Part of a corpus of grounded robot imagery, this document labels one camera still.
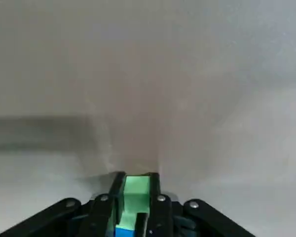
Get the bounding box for blue magnetic cube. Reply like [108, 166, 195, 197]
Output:
[114, 223, 135, 237]

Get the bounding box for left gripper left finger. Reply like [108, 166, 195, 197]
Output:
[0, 171, 126, 237]

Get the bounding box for green magnetic cube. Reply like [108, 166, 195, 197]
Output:
[115, 175, 150, 225]

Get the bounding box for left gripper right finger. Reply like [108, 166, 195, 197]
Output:
[148, 172, 257, 237]

